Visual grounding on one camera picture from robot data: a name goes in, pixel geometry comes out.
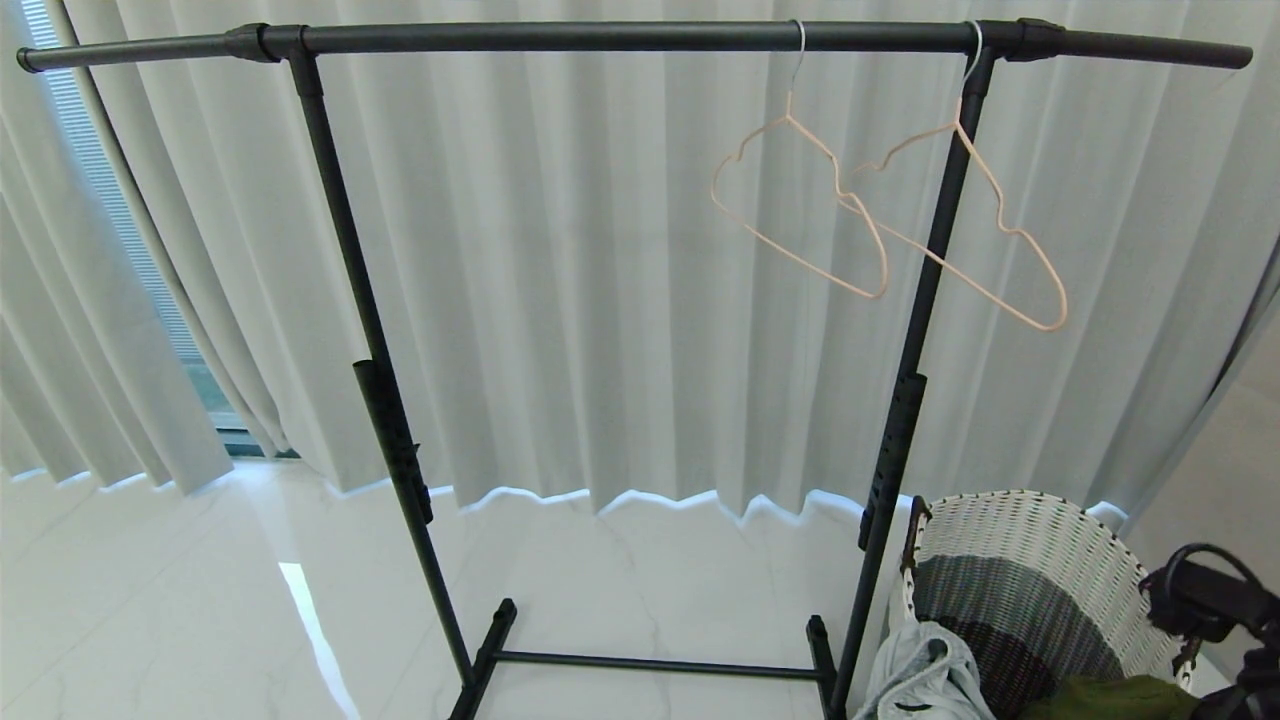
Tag green printed shirt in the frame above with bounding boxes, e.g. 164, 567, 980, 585
1020, 675, 1196, 720

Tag pale grey shorts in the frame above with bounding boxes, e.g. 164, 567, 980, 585
852, 620, 996, 720

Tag black clothes rack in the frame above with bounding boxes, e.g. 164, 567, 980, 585
15, 18, 1254, 720

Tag window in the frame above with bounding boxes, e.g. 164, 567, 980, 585
20, 0, 301, 459

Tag black cable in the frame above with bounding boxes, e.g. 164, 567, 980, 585
1163, 543, 1266, 601

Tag white curtain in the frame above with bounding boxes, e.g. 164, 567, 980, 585
60, 0, 1280, 521
0, 0, 233, 493

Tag white laundry basket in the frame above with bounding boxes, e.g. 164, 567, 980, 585
890, 490, 1206, 720

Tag pink clothes hanger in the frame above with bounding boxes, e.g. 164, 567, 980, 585
710, 20, 891, 301
850, 20, 1069, 333

